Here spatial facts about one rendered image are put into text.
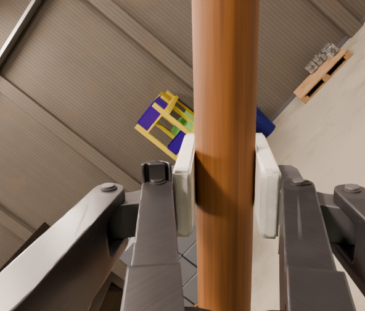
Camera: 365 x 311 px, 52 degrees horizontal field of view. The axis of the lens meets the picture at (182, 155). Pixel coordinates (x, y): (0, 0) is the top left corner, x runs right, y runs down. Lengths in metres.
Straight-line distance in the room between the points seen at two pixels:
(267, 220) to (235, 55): 0.07
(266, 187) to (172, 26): 7.78
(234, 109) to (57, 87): 8.42
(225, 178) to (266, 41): 7.78
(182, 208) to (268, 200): 0.04
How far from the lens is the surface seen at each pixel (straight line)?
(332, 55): 7.56
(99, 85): 8.26
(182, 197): 0.16
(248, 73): 0.17
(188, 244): 4.52
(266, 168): 0.16
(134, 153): 8.37
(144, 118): 5.77
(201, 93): 0.17
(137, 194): 0.15
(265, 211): 0.16
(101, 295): 2.02
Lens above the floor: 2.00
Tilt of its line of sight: 7 degrees down
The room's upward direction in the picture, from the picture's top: 51 degrees counter-clockwise
